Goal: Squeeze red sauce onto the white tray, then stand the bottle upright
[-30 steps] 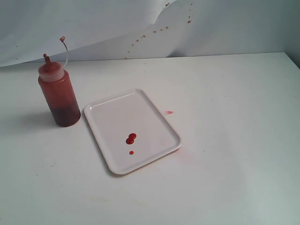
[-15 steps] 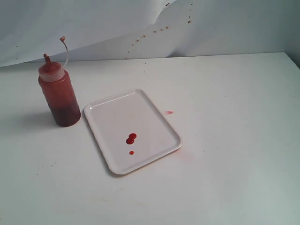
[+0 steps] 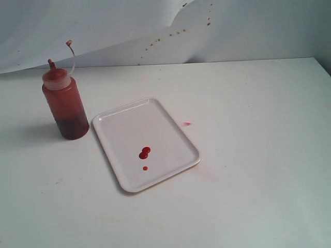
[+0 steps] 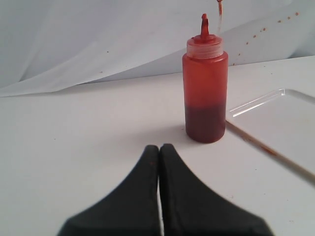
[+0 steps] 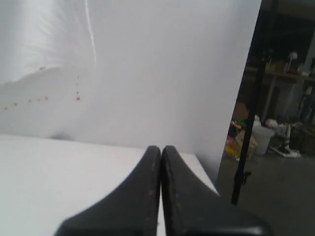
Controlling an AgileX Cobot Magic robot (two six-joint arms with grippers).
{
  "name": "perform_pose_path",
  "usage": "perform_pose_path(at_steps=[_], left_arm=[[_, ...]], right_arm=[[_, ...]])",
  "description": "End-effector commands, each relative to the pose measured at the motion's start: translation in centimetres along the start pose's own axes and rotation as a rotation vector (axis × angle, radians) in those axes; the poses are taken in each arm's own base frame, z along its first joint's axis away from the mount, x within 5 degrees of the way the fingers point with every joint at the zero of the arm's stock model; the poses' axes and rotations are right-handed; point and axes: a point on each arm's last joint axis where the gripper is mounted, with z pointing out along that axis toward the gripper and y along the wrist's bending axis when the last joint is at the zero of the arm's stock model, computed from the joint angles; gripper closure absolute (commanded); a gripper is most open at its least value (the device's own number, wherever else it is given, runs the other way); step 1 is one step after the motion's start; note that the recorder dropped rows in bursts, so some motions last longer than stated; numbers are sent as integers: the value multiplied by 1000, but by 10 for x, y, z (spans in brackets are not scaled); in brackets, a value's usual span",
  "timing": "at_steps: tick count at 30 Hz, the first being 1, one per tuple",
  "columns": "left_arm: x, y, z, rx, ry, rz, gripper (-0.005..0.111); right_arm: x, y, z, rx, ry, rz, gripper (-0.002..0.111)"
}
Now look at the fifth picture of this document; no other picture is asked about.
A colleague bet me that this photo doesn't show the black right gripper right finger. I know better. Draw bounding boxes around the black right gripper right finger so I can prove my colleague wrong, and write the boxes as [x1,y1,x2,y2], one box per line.
[161,146,271,236]

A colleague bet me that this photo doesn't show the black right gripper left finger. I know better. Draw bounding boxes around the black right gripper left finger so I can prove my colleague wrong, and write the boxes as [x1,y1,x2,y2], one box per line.
[56,146,161,236]

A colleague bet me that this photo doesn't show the black backdrop stand pole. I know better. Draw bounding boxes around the black backdrop stand pole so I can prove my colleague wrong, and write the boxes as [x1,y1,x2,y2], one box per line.
[231,0,279,206]

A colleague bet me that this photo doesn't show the yellow cardboard boxes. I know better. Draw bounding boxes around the yellow cardboard boxes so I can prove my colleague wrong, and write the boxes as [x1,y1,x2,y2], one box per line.
[223,120,258,160]

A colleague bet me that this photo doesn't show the white plastic bucket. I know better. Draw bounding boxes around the white plastic bucket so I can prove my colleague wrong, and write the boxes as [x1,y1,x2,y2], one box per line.
[252,126,274,155]

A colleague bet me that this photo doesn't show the white paper backdrop sheet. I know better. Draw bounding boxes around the white paper backdrop sheet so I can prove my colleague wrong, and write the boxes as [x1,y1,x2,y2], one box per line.
[0,0,262,184]

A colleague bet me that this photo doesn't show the cluttered background shelf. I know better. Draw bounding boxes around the cluttered background shelf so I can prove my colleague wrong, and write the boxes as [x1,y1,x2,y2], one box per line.
[246,51,315,123]

